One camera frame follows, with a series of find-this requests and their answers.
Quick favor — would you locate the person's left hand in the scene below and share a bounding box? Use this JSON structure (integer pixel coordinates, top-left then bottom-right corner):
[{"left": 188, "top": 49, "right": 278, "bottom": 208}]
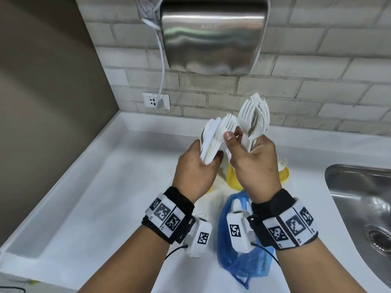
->
[{"left": 172, "top": 139, "right": 224, "bottom": 202}]

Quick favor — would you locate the person's right hand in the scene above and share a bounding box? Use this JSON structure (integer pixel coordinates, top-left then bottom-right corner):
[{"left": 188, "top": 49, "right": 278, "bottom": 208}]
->
[{"left": 224, "top": 126, "right": 282, "bottom": 205}]

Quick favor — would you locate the bunch of white plastic spoons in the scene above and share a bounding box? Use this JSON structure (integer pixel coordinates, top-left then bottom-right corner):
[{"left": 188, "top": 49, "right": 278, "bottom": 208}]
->
[{"left": 199, "top": 114, "right": 238, "bottom": 165}]

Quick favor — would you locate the bunch of white plastic forks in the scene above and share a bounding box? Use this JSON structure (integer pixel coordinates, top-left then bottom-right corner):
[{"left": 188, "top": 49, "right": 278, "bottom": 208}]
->
[{"left": 238, "top": 93, "right": 271, "bottom": 153}]

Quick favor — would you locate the person's left forearm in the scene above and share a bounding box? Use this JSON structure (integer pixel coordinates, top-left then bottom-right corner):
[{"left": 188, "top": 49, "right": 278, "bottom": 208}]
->
[{"left": 81, "top": 224, "right": 172, "bottom": 293}]

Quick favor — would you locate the person's right forearm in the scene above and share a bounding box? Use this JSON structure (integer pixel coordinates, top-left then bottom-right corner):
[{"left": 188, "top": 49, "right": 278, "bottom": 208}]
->
[{"left": 276, "top": 237, "right": 372, "bottom": 293}]

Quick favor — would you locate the black wristband with marker tags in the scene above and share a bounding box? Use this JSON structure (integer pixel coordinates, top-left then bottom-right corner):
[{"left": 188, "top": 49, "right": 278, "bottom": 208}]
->
[
  {"left": 141, "top": 186, "right": 196, "bottom": 245},
  {"left": 246, "top": 188, "right": 319, "bottom": 251}
]

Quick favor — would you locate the stainless steel hand dryer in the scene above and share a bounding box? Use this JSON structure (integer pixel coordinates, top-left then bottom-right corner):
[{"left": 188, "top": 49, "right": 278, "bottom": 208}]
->
[{"left": 159, "top": 0, "right": 269, "bottom": 75}]

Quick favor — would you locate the blue plastic bag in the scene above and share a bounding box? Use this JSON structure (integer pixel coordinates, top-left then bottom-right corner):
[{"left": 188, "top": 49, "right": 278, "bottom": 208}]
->
[{"left": 217, "top": 190, "right": 277, "bottom": 290}]

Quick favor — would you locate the stainless steel sink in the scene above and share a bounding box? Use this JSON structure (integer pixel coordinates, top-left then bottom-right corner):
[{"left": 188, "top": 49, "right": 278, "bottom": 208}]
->
[{"left": 324, "top": 164, "right": 391, "bottom": 282}]

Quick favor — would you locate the metal sink drain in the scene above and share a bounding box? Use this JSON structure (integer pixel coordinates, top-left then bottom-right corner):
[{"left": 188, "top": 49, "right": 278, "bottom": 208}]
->
[{"left": 365, "top": 224, "right": 391, "bottom": 257}]

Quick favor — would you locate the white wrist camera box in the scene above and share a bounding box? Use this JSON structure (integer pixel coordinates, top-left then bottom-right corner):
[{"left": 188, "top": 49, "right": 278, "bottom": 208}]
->
[
  {"left": 186, "top": 216, "right": 213, "bottom": 258},
  {"left": 226, "top": 210, "right": 253, "bottom": 254}
]

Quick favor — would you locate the white wall socket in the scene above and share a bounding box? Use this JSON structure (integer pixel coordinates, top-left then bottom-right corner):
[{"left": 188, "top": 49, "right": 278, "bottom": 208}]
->
[{"left": 142, "top": 92, "right": 171, "bottom": 111}]

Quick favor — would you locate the thin black cable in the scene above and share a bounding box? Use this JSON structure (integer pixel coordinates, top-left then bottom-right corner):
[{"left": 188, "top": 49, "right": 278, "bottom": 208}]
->
[
  {"left": 250, "top": 241, "right": 280, "bottom": 268},
  {"left": 164, "top": 244, "right": 189, "bottom": 261}
]

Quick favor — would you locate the white power cable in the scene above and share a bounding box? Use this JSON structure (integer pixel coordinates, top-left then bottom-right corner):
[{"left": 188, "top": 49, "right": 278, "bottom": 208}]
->
[{"left": 136, "top": 0, "right": 167, "bottom": 109}]

